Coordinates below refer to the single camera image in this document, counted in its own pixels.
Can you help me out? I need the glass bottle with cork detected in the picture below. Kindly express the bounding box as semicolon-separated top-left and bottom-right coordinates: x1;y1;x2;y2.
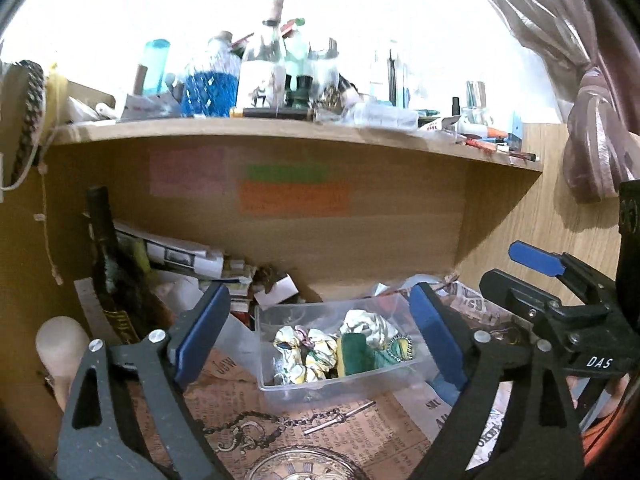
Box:
236;0;288;110

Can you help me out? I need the black pen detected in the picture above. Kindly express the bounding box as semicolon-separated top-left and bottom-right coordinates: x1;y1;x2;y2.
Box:
230;106;316;122

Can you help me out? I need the hanging twine string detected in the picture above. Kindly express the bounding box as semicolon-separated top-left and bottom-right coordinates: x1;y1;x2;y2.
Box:
35;157;65;286

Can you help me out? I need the clear acrylic organizer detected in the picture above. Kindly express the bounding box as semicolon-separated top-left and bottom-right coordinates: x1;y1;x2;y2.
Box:
370;40;411;108

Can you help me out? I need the floral fabric scrunchie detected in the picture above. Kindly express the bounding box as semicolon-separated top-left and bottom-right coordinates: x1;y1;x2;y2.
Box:
272;325;341;386

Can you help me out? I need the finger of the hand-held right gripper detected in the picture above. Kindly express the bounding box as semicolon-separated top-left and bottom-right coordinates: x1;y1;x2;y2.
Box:
479;269;581;341
508;241;621;306

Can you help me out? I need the pink sticky note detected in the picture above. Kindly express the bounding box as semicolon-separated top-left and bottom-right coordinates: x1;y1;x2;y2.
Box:
150;146;226;197

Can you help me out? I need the pale cylindrical container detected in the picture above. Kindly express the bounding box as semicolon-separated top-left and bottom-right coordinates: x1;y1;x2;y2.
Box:
35;315;92;411

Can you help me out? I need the dark glass bottle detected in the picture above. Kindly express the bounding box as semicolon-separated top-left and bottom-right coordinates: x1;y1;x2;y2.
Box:
85;186;161;346

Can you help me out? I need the green sticky note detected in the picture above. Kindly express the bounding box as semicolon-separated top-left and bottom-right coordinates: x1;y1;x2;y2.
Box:
247;164;330;183

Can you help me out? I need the blue bead bottle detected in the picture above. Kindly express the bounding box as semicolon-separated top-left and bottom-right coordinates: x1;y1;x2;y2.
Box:
181;32;242;118

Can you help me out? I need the brown vintage print paper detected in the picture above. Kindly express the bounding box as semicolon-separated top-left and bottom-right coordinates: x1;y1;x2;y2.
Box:
120;340;436;480

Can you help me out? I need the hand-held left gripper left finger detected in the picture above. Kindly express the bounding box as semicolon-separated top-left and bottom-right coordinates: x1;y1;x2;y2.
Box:
55;282;232;480

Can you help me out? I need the clear plastic container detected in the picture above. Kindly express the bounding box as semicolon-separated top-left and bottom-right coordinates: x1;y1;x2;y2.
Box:
254;292;426;401

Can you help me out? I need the yellow tassel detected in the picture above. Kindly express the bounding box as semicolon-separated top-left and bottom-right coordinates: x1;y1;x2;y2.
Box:
45;67;68;126

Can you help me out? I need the yellow green sponge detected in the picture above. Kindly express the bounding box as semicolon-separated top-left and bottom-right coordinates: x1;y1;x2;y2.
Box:
336;332;378;376

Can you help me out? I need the orange sticky note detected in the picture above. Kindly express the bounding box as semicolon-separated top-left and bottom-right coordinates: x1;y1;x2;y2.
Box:
239;181;351;215

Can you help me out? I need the stack of folded newspapers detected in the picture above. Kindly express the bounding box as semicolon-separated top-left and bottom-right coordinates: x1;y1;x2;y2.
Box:
112;220;251;306

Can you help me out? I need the green pump bottle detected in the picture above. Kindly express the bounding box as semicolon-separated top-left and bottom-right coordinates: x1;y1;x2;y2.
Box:
282;17;311;91

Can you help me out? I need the white cloth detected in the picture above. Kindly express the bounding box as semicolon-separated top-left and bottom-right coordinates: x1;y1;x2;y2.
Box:
340;309;401;348

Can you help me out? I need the wooden shelf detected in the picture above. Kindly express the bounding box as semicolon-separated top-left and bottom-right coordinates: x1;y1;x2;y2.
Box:
47;119;545;291

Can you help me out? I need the brown curtain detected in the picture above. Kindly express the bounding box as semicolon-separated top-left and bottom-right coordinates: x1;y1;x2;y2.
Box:
460;0;640;203

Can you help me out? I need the translucent plastic bag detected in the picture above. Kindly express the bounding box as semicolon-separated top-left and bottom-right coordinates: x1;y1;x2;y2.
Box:
150;275;261;346

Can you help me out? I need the light blue clear bottle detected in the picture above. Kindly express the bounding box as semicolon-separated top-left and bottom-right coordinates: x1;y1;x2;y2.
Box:
142;39;171;96

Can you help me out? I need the small white box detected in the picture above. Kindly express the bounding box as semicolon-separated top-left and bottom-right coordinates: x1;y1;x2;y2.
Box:
254;272;299;309

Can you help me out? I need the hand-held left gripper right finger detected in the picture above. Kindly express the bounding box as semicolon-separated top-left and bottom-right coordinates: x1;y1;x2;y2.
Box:
409;282;586;480

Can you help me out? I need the translucent white lidded box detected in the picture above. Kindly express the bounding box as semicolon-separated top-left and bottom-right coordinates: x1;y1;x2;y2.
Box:
345;102;420;128

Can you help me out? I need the teal knit cloth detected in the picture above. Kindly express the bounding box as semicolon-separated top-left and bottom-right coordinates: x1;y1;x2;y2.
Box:
370;335;418;371

